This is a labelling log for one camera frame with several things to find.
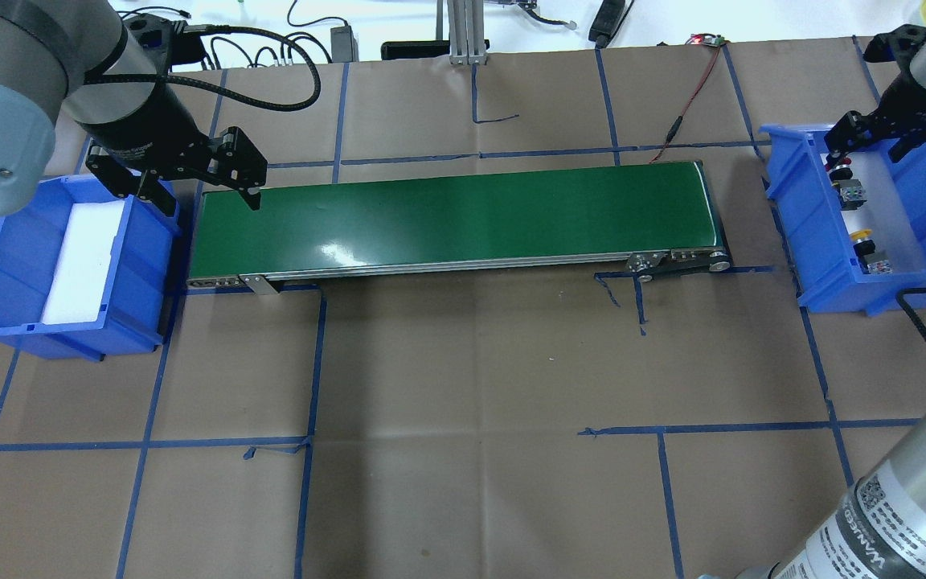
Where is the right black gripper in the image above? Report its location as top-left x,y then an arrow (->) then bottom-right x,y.
824,71 -> 926,171

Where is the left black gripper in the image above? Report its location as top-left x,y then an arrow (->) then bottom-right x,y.
85,82 -> 268,216

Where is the red push button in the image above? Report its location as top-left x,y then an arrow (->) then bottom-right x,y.
827,162 -> 868,211

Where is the yellow push button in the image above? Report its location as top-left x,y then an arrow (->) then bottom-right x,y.
850,228 -> 894,275

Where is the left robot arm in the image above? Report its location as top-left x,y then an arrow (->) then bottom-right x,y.
0,1 -> 267,216

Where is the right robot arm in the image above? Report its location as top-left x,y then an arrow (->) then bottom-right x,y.
741,25 -> 926,578

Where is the right white foam pad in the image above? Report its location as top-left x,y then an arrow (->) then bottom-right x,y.
828,153 -> 926,273

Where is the white foam pad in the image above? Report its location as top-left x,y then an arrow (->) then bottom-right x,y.
40,200 -> 125,325
828,153 -> 926,273

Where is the right blue bin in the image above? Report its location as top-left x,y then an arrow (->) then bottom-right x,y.
761,124 -> 926,315

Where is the blue bin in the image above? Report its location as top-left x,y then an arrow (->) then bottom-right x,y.
0,175 -> 181,362
761,124 -> 926,315

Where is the left white foam pad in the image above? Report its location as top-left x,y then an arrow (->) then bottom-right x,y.
40,200 -> 125,325

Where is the black power adapter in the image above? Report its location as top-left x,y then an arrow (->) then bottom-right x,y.
330,23 -> 359,63

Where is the green conveyor belt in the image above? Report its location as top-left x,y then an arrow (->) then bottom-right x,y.
187,161 -> 732,293

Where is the left blue bin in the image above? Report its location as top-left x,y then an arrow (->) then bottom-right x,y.
0,175 -> 181,362

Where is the black braided cable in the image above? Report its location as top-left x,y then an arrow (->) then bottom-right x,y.
894,286 -> 926,390

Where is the red and black wire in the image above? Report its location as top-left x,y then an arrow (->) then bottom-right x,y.
649,34 -> 727,165

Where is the aluminium frame post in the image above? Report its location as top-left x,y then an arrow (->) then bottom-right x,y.
442,0 -> 488,66

